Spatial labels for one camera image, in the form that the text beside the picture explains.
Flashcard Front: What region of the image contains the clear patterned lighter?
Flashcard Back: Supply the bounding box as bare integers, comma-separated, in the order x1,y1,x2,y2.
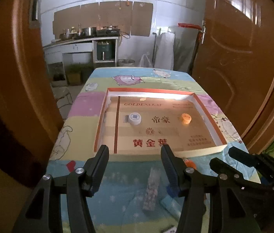
142,167,161,211

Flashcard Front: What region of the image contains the teal floral lighter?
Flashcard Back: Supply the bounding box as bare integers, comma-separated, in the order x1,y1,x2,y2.
160,195,182,220

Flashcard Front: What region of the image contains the orange open bottle cap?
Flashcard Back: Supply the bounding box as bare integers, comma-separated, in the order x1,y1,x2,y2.
184,158,197,170

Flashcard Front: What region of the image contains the orange flat bottle cap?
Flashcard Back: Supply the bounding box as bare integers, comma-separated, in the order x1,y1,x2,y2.
180,113,192,125

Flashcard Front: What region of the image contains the orange rimmed cardboard tray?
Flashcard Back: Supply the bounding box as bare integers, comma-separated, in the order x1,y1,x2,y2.
93,88,227,161

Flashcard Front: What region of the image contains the brown wooden door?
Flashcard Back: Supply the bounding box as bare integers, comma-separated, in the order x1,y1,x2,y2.
191,0,274,141

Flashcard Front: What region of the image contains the white bottle cap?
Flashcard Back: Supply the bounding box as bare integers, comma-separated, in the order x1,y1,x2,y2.
129,113,142,125

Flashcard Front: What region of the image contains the green air fryer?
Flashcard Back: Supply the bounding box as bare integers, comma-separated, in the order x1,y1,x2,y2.
96,41,114,61

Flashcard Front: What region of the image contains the white kitchen counter cabinet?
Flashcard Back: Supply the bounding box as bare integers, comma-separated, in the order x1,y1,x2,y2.
43,36,120,72

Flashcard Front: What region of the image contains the black gas stove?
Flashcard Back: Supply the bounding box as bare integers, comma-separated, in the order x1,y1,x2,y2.
96,28,120,37

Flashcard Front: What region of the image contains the steel cooking pot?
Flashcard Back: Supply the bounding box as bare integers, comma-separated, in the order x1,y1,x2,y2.
82,27,96,37

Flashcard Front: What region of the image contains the brown left door frame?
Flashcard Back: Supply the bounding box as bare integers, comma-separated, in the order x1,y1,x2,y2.
0,0,63,163

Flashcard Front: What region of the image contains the cardboard wall sheet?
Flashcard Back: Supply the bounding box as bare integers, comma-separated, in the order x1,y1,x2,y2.
52,1,153,38

